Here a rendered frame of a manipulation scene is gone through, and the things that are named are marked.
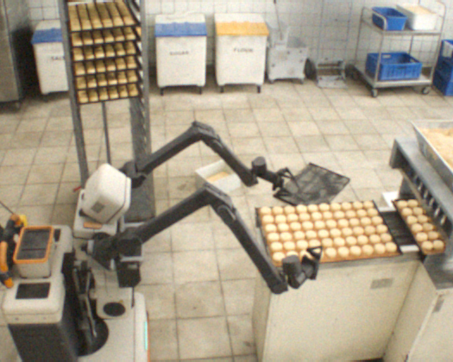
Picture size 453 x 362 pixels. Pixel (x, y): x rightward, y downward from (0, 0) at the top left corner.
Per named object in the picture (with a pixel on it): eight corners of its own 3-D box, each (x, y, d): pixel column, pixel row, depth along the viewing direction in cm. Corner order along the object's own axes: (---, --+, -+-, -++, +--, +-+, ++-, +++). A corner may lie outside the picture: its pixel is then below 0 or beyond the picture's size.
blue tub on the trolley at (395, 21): (390, 20, 555) (393, 7, 546) (406, 31, 523) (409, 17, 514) (368, 20, 550) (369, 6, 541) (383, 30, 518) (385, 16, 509)
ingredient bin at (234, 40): (216, 96, 547) (217, 28, 504) (212, 73, 599) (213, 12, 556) (265, 96, 551) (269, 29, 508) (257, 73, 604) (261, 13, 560)
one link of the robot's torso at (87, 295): (82, 328, 233) (73, 294, 219) (86, 286, 256) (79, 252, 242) (136, 326, 236) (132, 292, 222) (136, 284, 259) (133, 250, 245)
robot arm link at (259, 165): (242, 174, 252) (248, 188, 246) (238, 160, 243) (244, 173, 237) (265, 166, 252) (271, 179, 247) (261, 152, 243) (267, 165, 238)
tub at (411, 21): (415, 19, 568) (418, 3, 557) (437, 31, 533) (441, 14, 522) (391, 19, 560) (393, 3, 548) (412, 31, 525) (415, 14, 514)
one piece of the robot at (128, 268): (110, 290, 211) (103, 253, 199) (112, 247, 234) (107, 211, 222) (146, 288, 213) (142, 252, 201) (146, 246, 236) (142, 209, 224)
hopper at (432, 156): (454, 144, 240) (461, 120, 232) (513, 212, 194) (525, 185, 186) (404, 145, 237) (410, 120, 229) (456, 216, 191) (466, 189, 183)
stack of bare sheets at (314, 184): (317, 216, 379) (317, 213, 377) (272, 196, 398) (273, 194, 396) (349, 181, 419) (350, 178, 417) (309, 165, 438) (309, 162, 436)
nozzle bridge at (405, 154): (434, 189, 266) (450, 136, 247) (500, 283, 207) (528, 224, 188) (380, 192, 263) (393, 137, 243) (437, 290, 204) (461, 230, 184)
